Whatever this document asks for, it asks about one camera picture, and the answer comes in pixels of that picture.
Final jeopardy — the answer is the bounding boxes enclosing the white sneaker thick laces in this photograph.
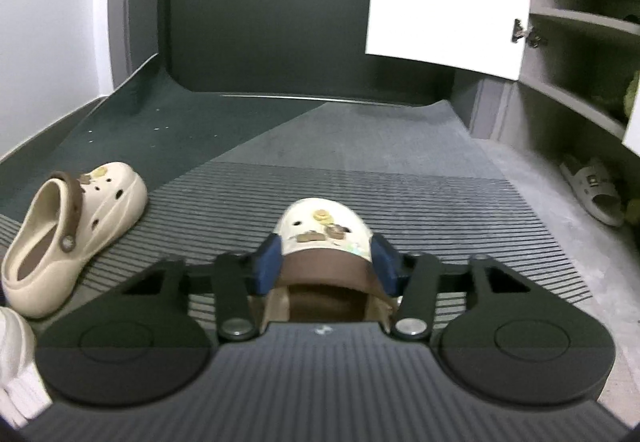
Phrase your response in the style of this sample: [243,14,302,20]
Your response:
[0,307,53,429]

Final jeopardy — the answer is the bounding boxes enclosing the white slide sandal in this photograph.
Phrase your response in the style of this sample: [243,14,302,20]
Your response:
[559,155,626,228]

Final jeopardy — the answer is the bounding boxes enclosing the metal cabinet hinge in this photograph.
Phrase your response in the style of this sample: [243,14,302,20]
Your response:
[511,18,549,48]

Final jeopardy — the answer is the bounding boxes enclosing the cream clog brown strap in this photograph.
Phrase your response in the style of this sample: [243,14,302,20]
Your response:
[1,161,149,319]
[260,196,401,323]

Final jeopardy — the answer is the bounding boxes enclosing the dark entrance door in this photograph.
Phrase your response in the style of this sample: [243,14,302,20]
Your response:
[159,0,457,107]

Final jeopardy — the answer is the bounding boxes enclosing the green shoe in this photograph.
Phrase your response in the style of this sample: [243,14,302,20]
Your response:
[622,71,640,122]

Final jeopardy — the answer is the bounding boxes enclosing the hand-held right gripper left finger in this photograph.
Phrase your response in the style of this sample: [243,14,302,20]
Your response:
[120,232,286,342]

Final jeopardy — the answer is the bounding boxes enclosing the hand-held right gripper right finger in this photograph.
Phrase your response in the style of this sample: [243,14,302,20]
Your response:
[370,232,531,342]

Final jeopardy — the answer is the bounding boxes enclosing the grey striped floor mat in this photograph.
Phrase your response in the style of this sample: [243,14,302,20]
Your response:
[0,55,593,323]

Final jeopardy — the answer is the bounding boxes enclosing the grey shoe cabinet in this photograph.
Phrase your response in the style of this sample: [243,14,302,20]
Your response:
[467,0,640,243]

